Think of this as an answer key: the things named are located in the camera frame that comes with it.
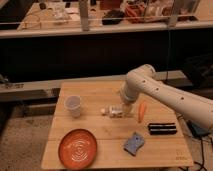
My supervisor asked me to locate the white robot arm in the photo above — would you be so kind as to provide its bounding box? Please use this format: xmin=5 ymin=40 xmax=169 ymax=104
xmin=120 ymin=64 xmax=213 ymax=133

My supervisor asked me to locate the orange ceramic bowl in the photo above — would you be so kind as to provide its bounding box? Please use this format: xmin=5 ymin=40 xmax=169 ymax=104
xmin=58 ymin=129 xmax=97 ymax=170

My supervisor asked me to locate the orange carrot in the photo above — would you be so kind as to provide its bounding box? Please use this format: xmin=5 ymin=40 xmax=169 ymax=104
xmin=138 ymin=102 xmax=147 ymax=123

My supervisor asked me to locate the blue sponge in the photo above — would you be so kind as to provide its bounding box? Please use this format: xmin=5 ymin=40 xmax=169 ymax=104
xmin=123 ymin=132 xmax=145 ymax=156

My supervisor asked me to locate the black rectangular block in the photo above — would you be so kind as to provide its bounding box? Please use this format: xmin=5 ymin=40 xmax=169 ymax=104
xmin=148 ymin=123 xmax=177 ymax=135

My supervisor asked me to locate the translucent plastic cup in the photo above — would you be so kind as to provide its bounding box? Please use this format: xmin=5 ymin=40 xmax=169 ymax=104
xmin=64 ymin=95 xmax=81 ymax=118

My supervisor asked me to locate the black power box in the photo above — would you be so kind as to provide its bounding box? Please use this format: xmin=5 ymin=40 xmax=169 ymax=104
xmin=187 ymin=121 xmax=209 ymax=138

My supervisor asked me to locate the black bag on bench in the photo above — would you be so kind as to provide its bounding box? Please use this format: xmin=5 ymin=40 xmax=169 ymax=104
xmin=102 ymin=10 xmax=124 ymax=25

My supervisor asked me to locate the orange tool on bench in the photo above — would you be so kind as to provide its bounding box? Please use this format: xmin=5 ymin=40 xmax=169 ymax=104
xmin=125 ymin=4 xmax=145 ymax=23

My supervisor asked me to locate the metal rail beam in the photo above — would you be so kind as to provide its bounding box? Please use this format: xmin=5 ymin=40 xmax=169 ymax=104
xmin=0 ymin=71 xmax=188 ymax=103

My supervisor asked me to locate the black cable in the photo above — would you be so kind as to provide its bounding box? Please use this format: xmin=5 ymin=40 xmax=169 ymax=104
xmin=177 ymin=114 xmax=213 ymax=171

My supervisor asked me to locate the grey metal post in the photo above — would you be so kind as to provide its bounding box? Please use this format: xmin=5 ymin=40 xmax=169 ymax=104
xmin=79 ymin=0 xmax=89 ymax=31

